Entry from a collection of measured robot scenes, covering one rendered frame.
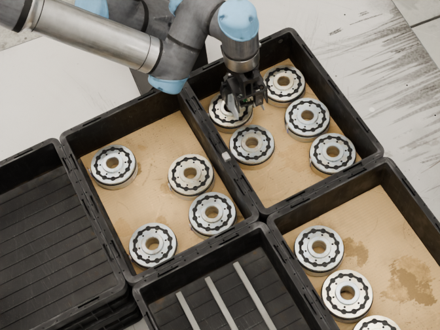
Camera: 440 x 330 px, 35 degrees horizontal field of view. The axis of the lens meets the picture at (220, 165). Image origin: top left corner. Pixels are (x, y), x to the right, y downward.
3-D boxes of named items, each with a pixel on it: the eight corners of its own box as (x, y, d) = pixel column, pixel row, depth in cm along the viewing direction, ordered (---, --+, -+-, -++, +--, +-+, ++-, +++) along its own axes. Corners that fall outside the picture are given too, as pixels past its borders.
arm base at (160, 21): (131, 34, 185) (101, 25, 178) (162, -12, 178) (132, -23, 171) (155, 71, 177) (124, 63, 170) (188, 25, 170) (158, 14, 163)
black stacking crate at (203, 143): (71, 160, 166) (57, 135, 156) (183, 107, 171) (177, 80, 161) (139, 304, 148) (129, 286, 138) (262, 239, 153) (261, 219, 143)
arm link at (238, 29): (231, -13, 136) (266, 6, 133) (234, 24, 146) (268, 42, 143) (205, 13, 133) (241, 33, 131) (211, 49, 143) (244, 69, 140)
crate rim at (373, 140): (179, 84, 163) (177, 78, 161) (291, 31, 167) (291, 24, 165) (262, 222, 145) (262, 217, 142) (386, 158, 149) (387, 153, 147)
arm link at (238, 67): (217, 40, 144) (253, 26, 145) (219, 54, 148) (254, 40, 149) (230, 67, 141) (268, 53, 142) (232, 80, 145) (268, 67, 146)
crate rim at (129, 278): (59, 139, 158) (56, 134, 156) (179, 84, 163) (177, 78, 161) (131, 290, 140) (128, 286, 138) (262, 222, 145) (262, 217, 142)
